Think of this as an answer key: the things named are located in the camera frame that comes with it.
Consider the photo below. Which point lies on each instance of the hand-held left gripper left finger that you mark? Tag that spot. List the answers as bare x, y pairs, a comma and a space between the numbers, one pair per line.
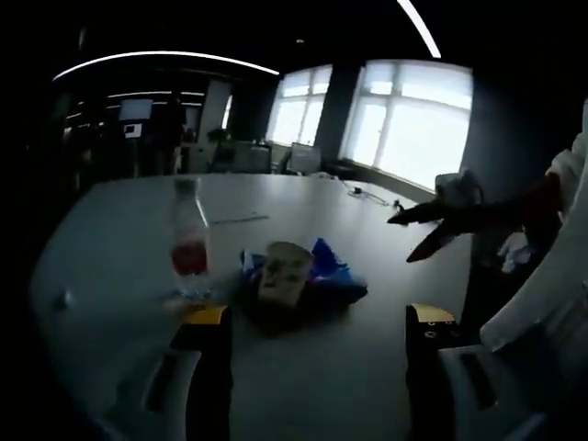
202, 376

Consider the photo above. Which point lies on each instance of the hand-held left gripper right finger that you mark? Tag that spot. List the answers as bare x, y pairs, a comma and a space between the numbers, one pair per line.
432, 376

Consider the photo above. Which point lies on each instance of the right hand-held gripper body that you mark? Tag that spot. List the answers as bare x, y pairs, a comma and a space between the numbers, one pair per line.
464, 193

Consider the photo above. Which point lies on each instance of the blue wet wipes packet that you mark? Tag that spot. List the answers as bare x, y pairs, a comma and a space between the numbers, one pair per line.
340, 280

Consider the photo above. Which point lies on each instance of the clear plastic water bottle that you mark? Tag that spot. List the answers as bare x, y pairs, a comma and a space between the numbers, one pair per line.
190, 257

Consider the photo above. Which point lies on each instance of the white paper cup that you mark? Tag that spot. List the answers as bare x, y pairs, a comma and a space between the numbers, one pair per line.
282, 275

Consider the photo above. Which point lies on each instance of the white tabletop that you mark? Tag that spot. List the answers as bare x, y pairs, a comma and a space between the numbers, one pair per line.
321, 390

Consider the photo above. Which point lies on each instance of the large bright office window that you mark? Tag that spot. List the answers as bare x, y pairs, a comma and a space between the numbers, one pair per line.
298, 115
413, 133

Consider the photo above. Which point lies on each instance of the person's white coat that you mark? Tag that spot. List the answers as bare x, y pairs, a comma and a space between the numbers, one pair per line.
537, 303

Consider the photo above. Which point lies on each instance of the white mesh-back chair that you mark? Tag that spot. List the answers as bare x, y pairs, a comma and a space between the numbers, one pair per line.
305, 158

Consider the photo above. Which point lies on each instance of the white built-in power strip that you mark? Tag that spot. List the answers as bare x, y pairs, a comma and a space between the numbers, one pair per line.
239, 219

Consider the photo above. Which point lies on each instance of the straight ceiling light strip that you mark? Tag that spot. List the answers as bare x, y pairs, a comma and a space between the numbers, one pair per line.
421, 27

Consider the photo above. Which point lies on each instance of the white perforated cabinet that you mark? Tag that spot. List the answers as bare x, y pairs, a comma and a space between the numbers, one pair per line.
243, 158

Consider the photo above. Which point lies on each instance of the green potted plant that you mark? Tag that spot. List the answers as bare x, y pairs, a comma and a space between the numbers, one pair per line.
219, 135

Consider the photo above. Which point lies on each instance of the small white display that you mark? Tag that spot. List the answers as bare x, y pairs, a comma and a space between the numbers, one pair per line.
133, 130

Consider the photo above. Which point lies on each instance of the long curved ceiling light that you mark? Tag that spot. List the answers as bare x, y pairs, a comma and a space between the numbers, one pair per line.
184, 53

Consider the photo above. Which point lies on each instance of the large wall display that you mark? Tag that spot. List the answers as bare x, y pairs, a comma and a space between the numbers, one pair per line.
135, 109

